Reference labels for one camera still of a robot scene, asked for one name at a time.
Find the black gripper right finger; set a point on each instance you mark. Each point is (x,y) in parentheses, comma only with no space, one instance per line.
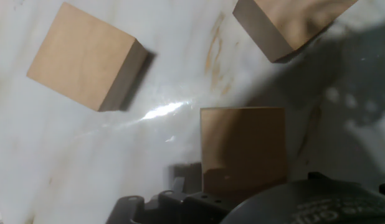
(317,175)

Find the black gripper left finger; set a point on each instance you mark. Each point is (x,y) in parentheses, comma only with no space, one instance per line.
(167,208)

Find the large wooden cube block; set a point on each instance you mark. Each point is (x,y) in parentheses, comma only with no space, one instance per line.
(80,56)
(242,143)
(292,21)

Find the white marble pattern mat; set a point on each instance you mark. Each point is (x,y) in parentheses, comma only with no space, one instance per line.
(86,155)

